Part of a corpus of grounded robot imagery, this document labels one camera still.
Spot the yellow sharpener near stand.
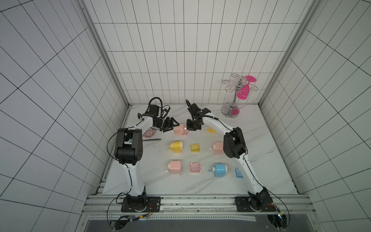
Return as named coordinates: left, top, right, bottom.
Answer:
left=207, top=126, right=217, bottom=133

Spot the pink sharpener right middle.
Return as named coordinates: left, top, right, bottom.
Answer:
left=209, top=142, right=224, bottom=155

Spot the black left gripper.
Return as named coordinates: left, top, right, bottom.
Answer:
left=154, top=116, right=180, bottom=132

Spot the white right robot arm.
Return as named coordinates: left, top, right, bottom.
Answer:
left=185, top=100, right=272, bottom=212

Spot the iridescent pen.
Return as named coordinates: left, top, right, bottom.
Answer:
left=143, top=138, right=161, bottom=142

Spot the blue pencil sharpener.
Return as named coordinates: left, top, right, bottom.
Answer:
left=208, top=164, right=228, bottom=177

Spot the pink tray bottom row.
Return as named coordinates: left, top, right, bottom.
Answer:
left=189, top=162, right=201, bottom=173

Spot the pink sharpener bottom row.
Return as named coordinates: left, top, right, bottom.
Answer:
left=165, top=160, right=182, bottom=174

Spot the pink sharpener row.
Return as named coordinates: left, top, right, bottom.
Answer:
left=165, top=160, right=182, bottom=174
left=174, top=124, right=189, bottom=136

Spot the chrome glass rack stand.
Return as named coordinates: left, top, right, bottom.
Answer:
left=221, top=73, right=247, bottom=119

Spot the yellow sharpener row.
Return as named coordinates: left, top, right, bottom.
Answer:
left=168, top=141, right=183, bottom=153

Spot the blue transparent tray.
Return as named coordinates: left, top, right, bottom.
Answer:
left=235, top=168, right=243, bottom=178

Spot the pink sharpener top row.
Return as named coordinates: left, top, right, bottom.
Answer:
left=174, top=124, right=189, bottom=136

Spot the patterned ceramic bowl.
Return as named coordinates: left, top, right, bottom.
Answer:
left=143, top=128, right=157, bottom=138

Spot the aluminium mounting rail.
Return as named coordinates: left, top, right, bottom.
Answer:
left=82, top=194, right=315, bottom=216

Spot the pink plastic wine glass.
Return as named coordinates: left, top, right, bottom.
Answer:
left=237, top=75, right=258, bottom=100

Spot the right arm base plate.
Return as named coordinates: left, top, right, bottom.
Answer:
left=234, top=196, right=276, bottom=213

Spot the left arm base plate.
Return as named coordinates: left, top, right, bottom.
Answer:
left=121, top=195, right=161, bottom=213

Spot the yellow tray row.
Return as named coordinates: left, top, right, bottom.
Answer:
left=190, top=144, right=201, bottom=153

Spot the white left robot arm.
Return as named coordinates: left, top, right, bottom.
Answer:
left=114, top=97, right=180, bottom=208

